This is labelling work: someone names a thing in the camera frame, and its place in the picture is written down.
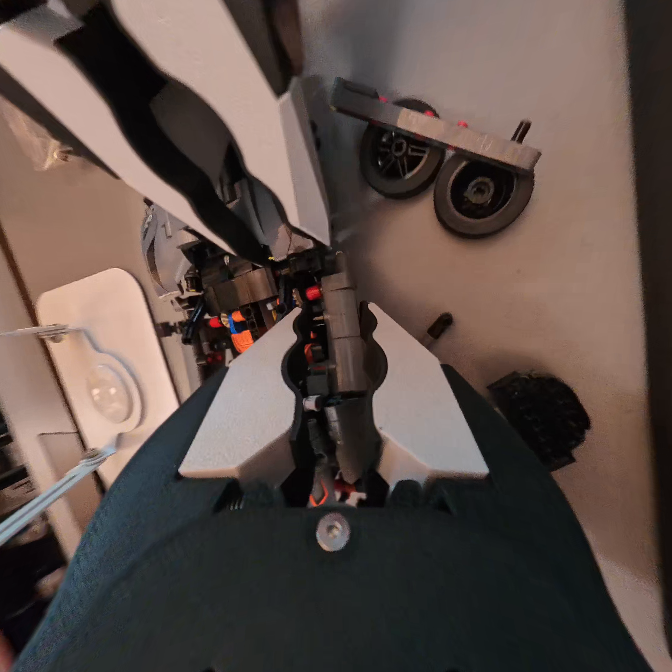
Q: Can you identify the lego car chassis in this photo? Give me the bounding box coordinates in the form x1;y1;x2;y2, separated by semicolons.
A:
141;202;389;507

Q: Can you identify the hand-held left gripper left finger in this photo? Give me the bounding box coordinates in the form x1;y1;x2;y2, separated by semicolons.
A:
178;307;306;494

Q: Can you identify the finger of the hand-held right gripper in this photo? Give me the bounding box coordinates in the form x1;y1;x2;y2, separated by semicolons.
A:
0;8;270;264
113;0;333;247

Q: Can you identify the black lego fender assembly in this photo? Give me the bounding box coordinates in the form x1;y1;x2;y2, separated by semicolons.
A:
487;372;591;470

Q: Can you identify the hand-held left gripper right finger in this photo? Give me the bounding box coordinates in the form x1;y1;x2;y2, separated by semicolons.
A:
361;302;489;495

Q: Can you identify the black lego wheel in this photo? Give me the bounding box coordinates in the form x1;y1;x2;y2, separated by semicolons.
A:
434;152;535;239
359;100;447;199

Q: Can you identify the white metal stand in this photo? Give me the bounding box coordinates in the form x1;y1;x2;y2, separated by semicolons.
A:
0;268;182;547

